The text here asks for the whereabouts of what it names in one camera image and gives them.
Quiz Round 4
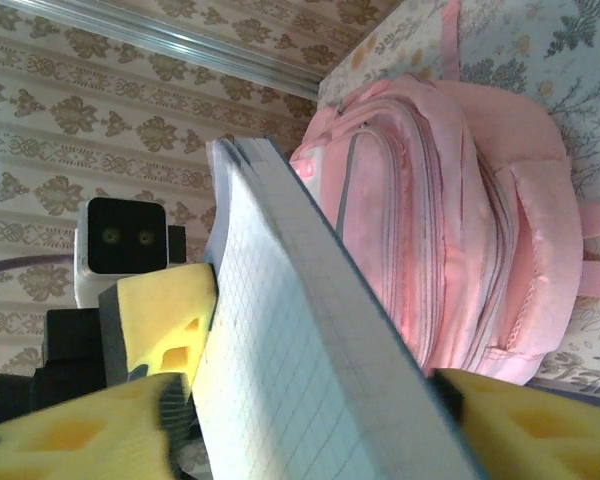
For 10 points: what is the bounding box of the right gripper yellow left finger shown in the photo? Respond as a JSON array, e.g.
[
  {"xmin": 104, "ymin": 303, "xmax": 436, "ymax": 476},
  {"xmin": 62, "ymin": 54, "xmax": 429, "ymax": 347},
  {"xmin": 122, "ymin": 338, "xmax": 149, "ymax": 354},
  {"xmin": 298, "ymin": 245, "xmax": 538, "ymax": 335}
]
[{"xmin": 0, "ymin": 373, "xmax": 194, "ymax": 480}]

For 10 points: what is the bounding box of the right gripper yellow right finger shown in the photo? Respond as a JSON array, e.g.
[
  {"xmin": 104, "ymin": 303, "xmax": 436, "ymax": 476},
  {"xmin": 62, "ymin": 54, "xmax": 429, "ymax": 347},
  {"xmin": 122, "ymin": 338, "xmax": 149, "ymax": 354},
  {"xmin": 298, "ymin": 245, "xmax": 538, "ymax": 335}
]
[{"xmin": 434, "ymin": 368, "xmax": 600, "ymax": 480}]

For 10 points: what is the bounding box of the pale grey-green notebook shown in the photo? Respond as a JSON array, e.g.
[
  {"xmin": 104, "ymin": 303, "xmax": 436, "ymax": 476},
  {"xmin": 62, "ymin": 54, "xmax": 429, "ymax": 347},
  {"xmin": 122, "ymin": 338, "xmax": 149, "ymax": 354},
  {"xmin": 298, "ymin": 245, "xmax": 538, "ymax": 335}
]
[{"xmin": 204, "ymin": 135, "xmax": 489, "ymax": 480}]

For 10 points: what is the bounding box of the pink student backpack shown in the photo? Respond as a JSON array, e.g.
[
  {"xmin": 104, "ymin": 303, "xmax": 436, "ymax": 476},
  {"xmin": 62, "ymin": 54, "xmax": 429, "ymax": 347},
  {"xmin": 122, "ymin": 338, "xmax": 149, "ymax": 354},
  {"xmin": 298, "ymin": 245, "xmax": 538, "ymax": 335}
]
[{"xmin": 288, "ymin": 0, "xmax": 600, "ymax": 389}]

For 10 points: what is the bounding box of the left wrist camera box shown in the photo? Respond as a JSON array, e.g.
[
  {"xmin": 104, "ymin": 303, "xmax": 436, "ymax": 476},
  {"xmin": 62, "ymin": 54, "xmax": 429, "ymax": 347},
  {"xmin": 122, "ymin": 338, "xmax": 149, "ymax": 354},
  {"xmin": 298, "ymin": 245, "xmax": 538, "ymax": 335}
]
[{"xmin": 73, "ymin": 196, "xmax": 187, "ymax": 307}]

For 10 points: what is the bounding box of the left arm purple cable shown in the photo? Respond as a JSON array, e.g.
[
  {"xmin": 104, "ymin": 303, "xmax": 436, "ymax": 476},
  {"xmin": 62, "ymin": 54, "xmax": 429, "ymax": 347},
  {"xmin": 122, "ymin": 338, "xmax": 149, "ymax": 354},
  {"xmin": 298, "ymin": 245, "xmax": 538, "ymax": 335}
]
[{"xmin": 0, "ymin": 255, "xmax": 79, "ymax": 276}]

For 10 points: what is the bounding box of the aluminium frame post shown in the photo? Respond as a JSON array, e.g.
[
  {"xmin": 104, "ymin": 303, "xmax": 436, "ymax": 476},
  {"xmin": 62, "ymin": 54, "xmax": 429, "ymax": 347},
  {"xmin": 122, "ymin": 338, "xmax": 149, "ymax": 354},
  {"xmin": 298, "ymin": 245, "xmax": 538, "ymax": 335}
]
[{"xmin": 42, "ymin": 0, "xmax": 331, "ymax": 99}]

